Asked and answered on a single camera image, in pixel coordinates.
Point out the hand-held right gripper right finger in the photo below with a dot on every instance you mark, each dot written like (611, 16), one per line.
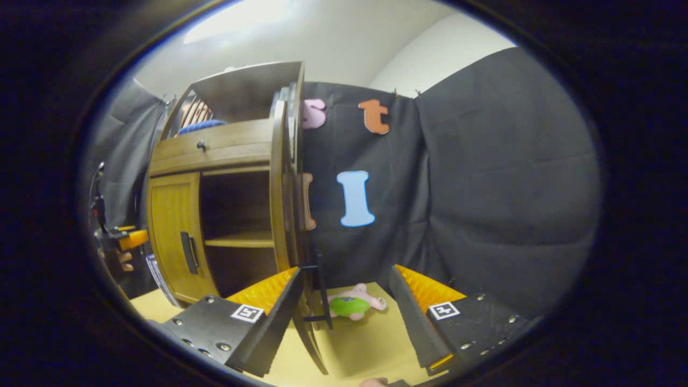
(416, 322)

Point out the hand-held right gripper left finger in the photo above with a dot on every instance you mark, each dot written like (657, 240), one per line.
(274, 328)

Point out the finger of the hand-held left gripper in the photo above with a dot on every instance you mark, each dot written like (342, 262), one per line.
(134, 239)

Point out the wooden cabinet door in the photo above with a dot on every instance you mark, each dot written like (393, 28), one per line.
(279, 188)
(166, 226)

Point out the wooden double-door shoe cabinet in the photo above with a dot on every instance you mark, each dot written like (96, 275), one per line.
(242, 88)

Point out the wooden inner cabinet shelf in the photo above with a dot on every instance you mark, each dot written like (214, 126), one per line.
(242, 241)

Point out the wooden cabinet drawer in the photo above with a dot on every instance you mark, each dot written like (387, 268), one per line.
(236, 142)

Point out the blue spine book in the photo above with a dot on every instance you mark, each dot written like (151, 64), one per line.
(158, 279)

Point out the pink and green plush toy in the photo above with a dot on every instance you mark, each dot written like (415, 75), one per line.
(349, 306)

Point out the folded blue cloth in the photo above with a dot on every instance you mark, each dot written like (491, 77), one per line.
(201, 127)

